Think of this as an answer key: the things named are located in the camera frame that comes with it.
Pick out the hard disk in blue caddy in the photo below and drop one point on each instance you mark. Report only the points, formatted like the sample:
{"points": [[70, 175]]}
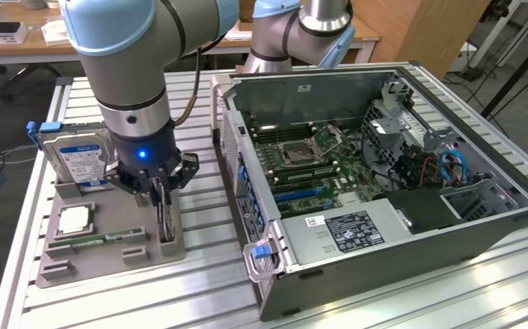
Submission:
{"points": [[81, 161]]}

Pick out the tall metal disk bay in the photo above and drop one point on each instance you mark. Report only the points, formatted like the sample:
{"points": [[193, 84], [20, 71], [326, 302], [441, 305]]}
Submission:
{"points": [[385, 128]]}

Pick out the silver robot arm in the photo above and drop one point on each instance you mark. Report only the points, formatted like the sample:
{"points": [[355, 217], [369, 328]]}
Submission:
{"points": [[122, 68]]}

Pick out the black installed RAM stick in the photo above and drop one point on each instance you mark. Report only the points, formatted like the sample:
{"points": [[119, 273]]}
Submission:
{"points": [[286, 127], [305, 177], [300, 168]]}

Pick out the white round-topped block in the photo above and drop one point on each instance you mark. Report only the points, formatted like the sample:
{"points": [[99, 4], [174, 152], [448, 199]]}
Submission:
{"points": [[55, 37]]}

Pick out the grey cup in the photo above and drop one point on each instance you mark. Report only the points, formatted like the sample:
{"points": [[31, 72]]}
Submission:
{"points": [[34, 4]]}

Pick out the blue expansion slot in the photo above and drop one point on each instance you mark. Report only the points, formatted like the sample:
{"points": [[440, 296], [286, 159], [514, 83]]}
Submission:
{"points": [[300, 194]]}

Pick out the white table frame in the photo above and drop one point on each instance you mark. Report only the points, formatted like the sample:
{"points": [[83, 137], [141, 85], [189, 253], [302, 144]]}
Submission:
{"points": [[492, 27]]}

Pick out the wooden desk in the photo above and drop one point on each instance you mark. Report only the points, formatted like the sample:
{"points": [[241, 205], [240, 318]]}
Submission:
{"points": [[16, 49]]}

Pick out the black office chair base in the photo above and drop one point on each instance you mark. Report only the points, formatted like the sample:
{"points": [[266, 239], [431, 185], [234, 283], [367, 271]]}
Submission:
{"points": [[26, 73]]}

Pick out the black graphics card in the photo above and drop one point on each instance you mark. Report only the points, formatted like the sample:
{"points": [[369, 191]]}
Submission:
{"points": [[165, 222]]}

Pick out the stack of papers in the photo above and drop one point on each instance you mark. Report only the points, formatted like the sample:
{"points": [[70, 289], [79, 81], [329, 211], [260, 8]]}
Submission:
{"points": [[241, 36]]}

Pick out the metal socket cover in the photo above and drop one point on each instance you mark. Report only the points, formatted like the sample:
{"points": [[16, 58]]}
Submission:
{"points": [[335, 129]]}

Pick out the green motherboard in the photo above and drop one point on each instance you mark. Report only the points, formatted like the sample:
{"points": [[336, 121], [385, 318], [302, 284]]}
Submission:
{"points": [[360, 178]]}

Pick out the grey parts rack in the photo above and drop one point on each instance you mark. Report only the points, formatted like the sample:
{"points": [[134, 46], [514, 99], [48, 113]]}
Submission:
{"points": [[107, 212]]}

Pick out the silver chipset heatsink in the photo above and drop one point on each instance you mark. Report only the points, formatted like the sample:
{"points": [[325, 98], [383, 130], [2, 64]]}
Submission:
{"points": [[351, 198]]}

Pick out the silver CPU chip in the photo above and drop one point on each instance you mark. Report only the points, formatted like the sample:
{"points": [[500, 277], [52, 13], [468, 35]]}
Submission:
{"points": [[77, 219]]}

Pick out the brown cardboard box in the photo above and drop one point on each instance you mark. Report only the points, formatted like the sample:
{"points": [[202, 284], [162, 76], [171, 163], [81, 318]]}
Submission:
{"points": [[245, 10]]}

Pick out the black open PC case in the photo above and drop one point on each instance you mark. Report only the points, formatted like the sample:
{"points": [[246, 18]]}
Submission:
{"points": [[383, 274]]}

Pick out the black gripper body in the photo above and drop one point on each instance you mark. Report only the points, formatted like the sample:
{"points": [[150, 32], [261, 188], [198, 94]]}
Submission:
{"points": [[147, 150]]}

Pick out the wooden cabinet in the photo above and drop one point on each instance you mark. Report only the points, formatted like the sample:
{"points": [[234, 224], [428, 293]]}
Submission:
{"points": [[428, 34]]}

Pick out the CPU socket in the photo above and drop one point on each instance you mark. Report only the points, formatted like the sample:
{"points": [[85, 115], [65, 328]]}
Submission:
{"points": [[297, 152]]}

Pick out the black power strip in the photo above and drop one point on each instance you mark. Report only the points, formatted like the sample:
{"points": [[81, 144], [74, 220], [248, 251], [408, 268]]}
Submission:
{"points": [[474, 73]]}

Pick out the black slanted pole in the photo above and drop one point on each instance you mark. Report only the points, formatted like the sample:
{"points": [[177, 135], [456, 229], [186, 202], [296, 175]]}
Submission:
{"points": [[520, 72]]}

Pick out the green RAM stick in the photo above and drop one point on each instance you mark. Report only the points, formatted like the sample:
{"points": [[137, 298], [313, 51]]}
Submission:
{"points": [[107, 236]]}

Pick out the grey power supply unit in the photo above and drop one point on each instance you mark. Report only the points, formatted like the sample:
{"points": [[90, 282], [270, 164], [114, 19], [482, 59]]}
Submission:
{"points": [[309, 240]]}

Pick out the low metal disk bay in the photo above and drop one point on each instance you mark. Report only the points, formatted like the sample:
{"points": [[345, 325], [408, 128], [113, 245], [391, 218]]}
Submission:
{"points": [[483, 202]]}

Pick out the blue case latch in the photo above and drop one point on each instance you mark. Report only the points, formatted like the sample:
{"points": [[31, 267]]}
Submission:
{"points": [[262, 253]]}

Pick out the white box with black top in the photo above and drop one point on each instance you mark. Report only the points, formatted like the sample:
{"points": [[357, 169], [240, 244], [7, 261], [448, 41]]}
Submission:
{"points": [[4, 36]]}

